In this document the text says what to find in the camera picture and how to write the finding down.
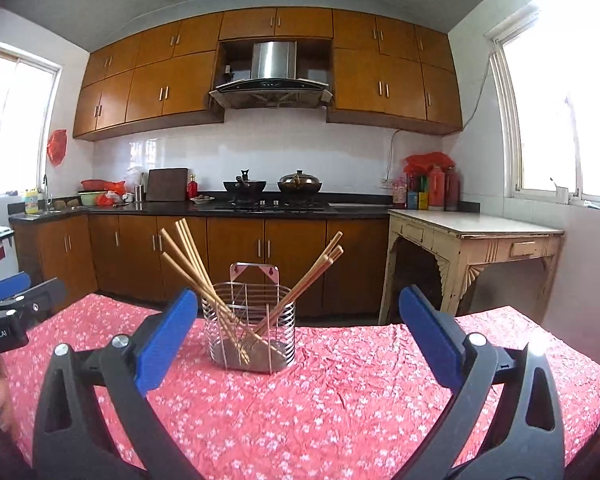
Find black wok left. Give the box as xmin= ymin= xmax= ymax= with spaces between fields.
xmin=223 ymin=169 xmax=266 ymax=205

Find wooden chopstick single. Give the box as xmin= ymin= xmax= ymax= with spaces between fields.
xmin=173 ymin=219 xmax=250 ymax=364

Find red bag and bottles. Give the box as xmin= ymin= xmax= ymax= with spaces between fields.
xmin=392 ymin=152 xmax=460 ymax=211

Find red sauce bottle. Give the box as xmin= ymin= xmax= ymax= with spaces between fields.
xmin=187 ymin=174 xmax=198 ymax=200

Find brown upper kitchen cabinets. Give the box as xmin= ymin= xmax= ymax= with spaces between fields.
xmin=73 ymin=6 xmax=463 ymax=141

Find brown kitchen cabinets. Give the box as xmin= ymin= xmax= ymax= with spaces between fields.
xmin=9 ymin=212 xmax=389 ymax=321
xmin=73 ymin=6 xmax=463 ymax=141

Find cream wooden side table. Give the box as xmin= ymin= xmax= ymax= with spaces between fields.
xmin=378 ymin=209 xmax=565 ymax=325

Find dark wooden cutting board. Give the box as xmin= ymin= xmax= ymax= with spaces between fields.
xmin=146 ymin=168 xmax=189 ymax=202

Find chopstick in holder leaning right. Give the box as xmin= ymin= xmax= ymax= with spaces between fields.
xmin=251 ymin=231 xmax=344 ymax=338

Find chopstick in holder leaning left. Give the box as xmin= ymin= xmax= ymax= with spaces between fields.
xmin=160 ymin=219 xmax=250 ymax=364

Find steel wire utensil holder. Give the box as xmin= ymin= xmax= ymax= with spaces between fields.
xmin=202 ymin=262 xmax=296 ymax=374

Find red plastic bag on wall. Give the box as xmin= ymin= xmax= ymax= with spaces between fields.
xmin=46 ymin=129 xmax=68 ymax=167

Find steel range hood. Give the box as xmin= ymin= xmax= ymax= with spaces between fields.
xmin=209 ymin=39 xmax=334 ymax=110

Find pink floral tablecloth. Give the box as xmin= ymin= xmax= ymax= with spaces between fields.
xmin=3 ymin=295 xmax=600 ymax=479

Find person left hand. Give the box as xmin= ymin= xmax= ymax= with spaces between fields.
xmin=0 ymin=358 xmax=18 ymax=437

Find brown lower kitchen cabinets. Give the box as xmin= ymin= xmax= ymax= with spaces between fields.
xmin=9 ymin=212 xmax=389 ymax=321

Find black lidded pot right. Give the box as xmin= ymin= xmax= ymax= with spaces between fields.
xmin=277 ymin=169 xmax=322 ymax=202

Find chopstick in holder leaning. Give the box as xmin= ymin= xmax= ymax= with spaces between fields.
xmin=251 ymin=231 xmax=344 ymax=338
xmin=160 ymin=219 xmax=250 ymax=364

